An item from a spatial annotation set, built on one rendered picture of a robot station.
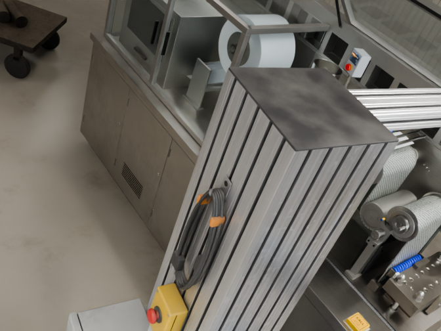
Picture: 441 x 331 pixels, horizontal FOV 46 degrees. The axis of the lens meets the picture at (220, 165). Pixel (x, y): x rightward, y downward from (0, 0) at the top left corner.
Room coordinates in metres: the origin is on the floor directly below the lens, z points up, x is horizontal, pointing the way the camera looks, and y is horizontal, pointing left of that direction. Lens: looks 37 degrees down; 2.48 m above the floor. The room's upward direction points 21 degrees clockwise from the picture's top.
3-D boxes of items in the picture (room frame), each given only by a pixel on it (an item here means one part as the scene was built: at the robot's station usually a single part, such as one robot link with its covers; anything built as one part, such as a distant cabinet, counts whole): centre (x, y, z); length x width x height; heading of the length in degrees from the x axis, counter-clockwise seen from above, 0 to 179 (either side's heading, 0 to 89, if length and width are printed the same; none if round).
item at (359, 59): (2.09, -0.38, 1.66); 0.07 x 0.07 x 0.10; 32
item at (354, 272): (1.69, -0.72, 1.05); 0.06 x 0.05 x 0.31; 139
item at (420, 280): (1.70, -1.01, 1.00); 0.40 x 0.16 x 0.06; 139
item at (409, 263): (1.74, -0.91, 1.03); 0.21 x 0.04 x 0.03; 139
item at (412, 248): (1.75, -0.90, 1.11); 0.23 x 0.01 x 0.18; 139
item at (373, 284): (1.75, -0.90, 0.92); 0.28 x 0.04 x 0.04; 139
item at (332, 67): (2.26, -0.30, 1.50); 0.14 x 0.14 x 0.06
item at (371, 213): (1.87, -0.77, 1.18); 0.26 x 0.12 x 0.12; 139
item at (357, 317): (1.42, -0.74, 0.91); 0.07 x 0.07 x 0.02; 49
